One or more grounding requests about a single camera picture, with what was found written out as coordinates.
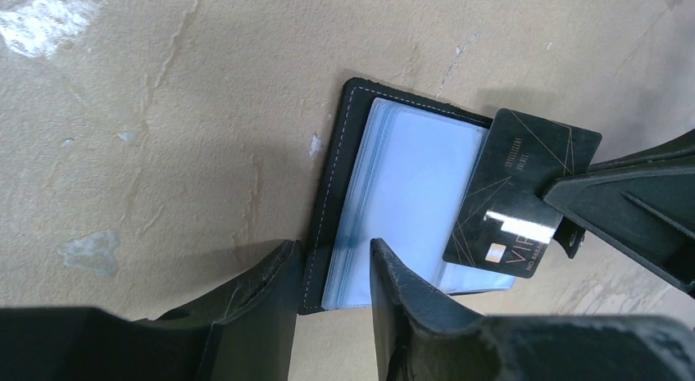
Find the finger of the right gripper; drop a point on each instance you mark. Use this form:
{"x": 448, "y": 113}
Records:
{"x": 641, "y": 204}

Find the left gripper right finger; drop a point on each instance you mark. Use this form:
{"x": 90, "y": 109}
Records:
{"x": 423, "y": 334}

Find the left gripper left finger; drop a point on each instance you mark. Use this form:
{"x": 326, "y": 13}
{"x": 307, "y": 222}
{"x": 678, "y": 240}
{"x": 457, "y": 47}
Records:
{"x": 242, "y": 330}

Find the black VIP card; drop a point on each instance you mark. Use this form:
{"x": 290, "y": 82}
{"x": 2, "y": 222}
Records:
{"x": 503, "y": 225}

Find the black card holder wallet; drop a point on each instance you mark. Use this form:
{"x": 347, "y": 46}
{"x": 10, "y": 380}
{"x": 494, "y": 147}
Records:
{"x": 398, "y": 168}

